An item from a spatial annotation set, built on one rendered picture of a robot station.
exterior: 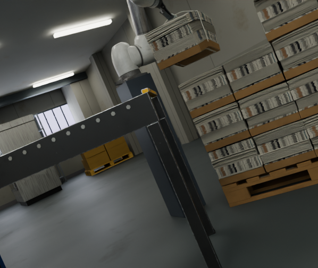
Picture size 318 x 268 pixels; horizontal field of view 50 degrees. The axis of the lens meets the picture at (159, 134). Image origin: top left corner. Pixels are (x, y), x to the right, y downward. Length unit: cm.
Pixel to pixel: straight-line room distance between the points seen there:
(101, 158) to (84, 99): 267
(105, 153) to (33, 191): 197
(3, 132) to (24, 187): 136
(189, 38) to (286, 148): 83
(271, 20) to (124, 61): 97
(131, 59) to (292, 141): 116
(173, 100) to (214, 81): 476
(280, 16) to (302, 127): 61
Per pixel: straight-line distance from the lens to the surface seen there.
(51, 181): 873
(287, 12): 203
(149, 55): 245
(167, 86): 681
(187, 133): 682
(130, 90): 231
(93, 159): 897
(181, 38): 202
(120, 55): 240
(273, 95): 202
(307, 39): 202
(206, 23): 224
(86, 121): 137
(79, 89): 1109
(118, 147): 912
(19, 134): 873
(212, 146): 213
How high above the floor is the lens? 69
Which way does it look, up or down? 3 degrees down
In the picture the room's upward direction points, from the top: 23 degrees counter-clockwise
